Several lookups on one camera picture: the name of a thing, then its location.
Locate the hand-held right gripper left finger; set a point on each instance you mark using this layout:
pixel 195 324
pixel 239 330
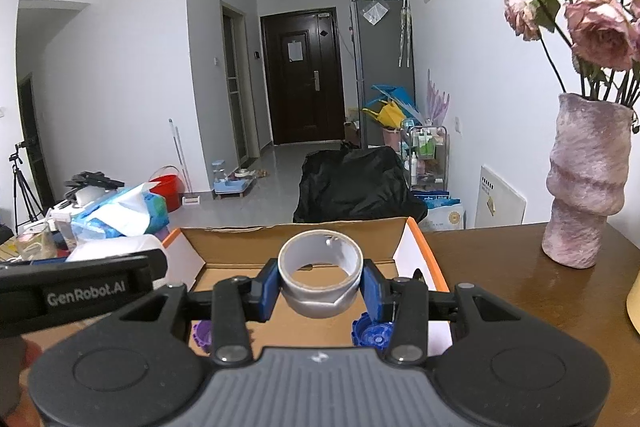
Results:
pixel 267 292

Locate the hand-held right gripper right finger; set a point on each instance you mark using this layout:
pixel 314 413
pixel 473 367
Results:
pixel 372 292

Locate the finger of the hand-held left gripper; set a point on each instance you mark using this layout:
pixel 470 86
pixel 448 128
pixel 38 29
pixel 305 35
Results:
pixel 100 269

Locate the blue plastic lid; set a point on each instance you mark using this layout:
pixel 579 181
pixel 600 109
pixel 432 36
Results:
pixel 372 334

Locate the red cardboard box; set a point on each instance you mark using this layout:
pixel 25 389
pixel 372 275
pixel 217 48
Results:
pixel 240 247

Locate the purple plastic lid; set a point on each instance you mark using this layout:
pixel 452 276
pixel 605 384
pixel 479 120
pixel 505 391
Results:
pixel 202 334

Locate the person's left hand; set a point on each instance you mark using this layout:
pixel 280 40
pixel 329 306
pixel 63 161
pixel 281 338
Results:
pixel 27 354

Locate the purple and white tissue pack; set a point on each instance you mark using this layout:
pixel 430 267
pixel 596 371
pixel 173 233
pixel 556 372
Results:
pixel 115 249

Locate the blue tissue pack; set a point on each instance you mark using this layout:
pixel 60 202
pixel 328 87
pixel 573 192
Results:
pixel 100 222

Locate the clear food container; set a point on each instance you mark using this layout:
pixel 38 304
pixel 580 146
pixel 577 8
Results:
pixel 62 224

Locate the clear glass cup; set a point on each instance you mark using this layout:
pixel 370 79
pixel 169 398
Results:
pixel 35 244

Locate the white round device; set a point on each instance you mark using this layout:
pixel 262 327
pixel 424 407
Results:
pixel 89 197

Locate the black folding stand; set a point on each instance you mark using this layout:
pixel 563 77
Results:
pixel 95 179

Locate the red bucket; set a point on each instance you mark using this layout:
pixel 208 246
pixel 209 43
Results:
pixel 167 192

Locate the black cloth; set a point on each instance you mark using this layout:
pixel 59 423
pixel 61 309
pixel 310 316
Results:
pixel 350 187

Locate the blue and white bag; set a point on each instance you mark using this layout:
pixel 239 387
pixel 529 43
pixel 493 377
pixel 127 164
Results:
pixel 445 212

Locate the black tripod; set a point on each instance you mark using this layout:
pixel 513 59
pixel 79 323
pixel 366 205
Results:
pixel 22 187

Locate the blue pet feeder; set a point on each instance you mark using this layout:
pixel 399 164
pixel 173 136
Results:
pixel 230 184

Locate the white mop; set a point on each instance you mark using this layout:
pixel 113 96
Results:
pixel 180 157

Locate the dark room door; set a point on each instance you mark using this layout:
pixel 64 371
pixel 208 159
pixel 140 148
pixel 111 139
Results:
pixel 35 142

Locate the storage cart with bottles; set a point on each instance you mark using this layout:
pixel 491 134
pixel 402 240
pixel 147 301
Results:
pixel 425 147

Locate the pink bin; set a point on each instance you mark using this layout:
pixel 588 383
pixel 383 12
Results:
pixel 392 138

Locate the white flat panel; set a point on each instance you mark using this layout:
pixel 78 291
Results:
pixel 500 202

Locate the small brown cardboard box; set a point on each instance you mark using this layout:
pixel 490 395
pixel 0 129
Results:
pixel 352 132

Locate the dark front door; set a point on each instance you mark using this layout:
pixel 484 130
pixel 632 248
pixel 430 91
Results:
pixel 300 107

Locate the glass side door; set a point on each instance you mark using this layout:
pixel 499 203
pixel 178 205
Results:
pixel 232 82

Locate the grey refrigerator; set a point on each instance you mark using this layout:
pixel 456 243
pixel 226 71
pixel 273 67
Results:
pixel 385 57

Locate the pink ceramic vase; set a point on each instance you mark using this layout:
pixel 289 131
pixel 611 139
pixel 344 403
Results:
pixel 585 187

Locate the white paper notice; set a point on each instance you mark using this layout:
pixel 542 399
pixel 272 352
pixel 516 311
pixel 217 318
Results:
pixel 295 51

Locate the white hanging umbrella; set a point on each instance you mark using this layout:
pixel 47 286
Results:
pixel 404 37

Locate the yellow thermos jug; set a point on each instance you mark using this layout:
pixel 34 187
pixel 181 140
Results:
pixel 635 307

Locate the clear plastic bag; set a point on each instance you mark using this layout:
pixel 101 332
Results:
pixel 376 12

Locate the bunch of dried pink roses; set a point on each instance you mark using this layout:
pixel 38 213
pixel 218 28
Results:
pixel 600 27

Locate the purple wall decoration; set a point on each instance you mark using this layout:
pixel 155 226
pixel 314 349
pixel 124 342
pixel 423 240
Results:
pixel 436 99

